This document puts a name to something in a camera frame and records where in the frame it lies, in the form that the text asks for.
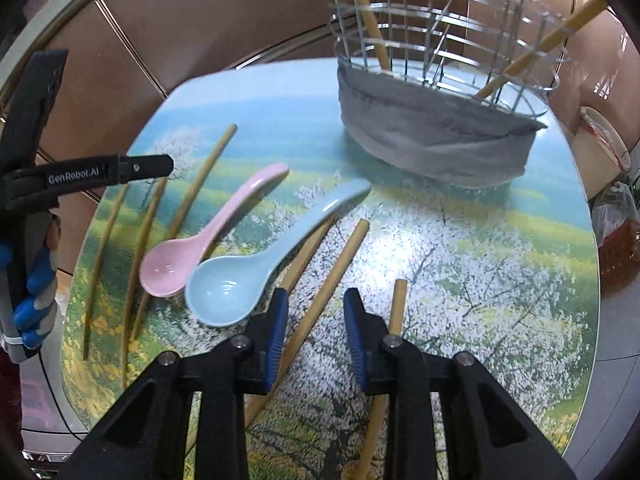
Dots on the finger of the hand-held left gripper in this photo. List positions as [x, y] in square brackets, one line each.
[150, 166]

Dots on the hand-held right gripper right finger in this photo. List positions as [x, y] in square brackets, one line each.
[356, 340]

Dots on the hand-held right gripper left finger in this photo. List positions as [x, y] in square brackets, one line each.
[277, 340]

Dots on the bamboo chopstick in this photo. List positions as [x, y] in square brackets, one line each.
[365, 15]
[102, 270]
[545, 40]
[397, 310]
[140, 270]
[205, 180]
[332, 280]
[305, 260]

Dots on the light blue ceramic spoon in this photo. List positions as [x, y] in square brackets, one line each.
[235, 285]

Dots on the pink ceramic spoon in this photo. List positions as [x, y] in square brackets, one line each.
[200, 240]

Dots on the person's left hand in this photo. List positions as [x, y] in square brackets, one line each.
[37, 285]

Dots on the brown kitchen cabinet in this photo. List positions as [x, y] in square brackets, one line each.
[150, 35]

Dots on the grey cloth wrap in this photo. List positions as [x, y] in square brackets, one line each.
[430, 130]

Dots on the orange oil bottle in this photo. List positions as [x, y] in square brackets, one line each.
[622, 260]

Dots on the white plastic bag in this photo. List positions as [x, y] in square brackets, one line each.
[615, 205]

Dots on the beige trash bin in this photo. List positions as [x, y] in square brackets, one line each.
[595, 160]

